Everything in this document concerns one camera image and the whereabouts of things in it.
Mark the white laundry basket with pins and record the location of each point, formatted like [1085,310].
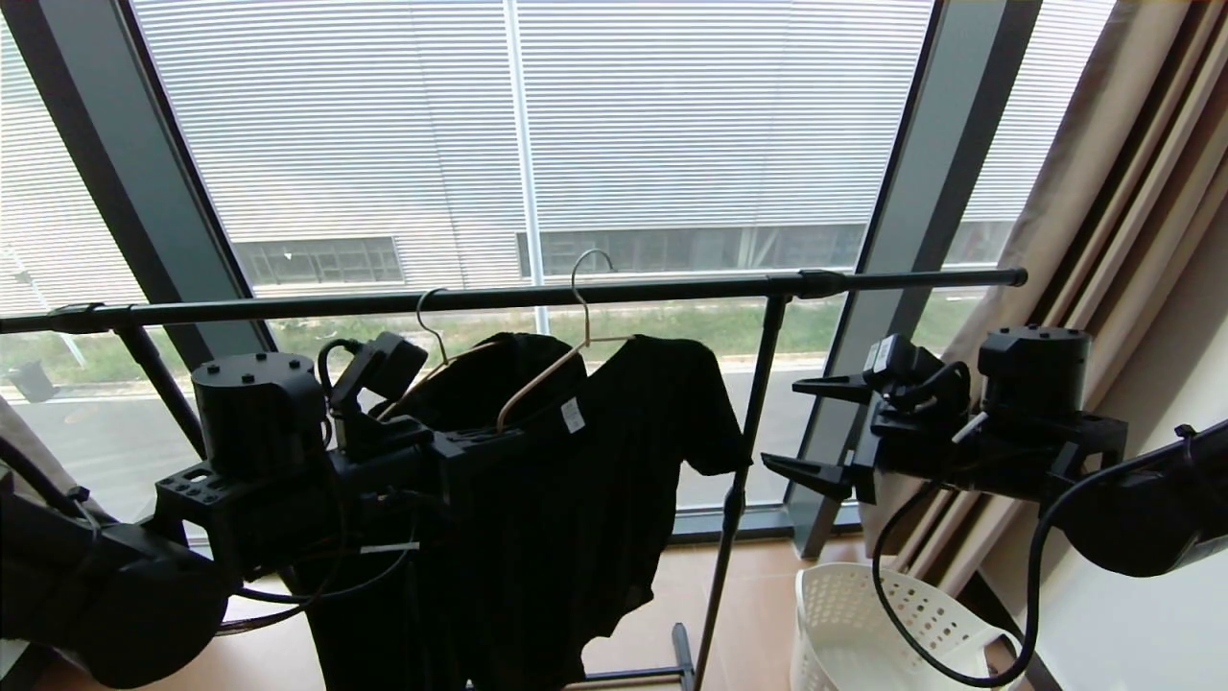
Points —
[844,624]

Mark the pink clothes hanger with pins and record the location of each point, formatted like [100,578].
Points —
[579,307]
[423,321]

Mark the black shorts with white stripes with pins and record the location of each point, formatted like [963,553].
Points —
[480,384]

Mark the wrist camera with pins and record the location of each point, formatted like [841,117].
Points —
[902,360]
[389,365]

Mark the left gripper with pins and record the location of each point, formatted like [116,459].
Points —
[403,480]

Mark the black garment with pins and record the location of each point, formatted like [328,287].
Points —
[595,528]

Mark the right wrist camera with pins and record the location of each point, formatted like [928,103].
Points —
[902,360]

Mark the black clothes rack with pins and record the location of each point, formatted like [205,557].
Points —
[863,280]

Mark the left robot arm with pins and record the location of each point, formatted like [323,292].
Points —
[249,413]

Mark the brown curtain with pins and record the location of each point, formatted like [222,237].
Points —
[29,451]
[1103,192]

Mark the window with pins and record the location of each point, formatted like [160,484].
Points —
[672,125]

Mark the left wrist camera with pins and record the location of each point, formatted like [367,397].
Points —
[389,365]

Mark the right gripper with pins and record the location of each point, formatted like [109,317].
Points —
[921,456]

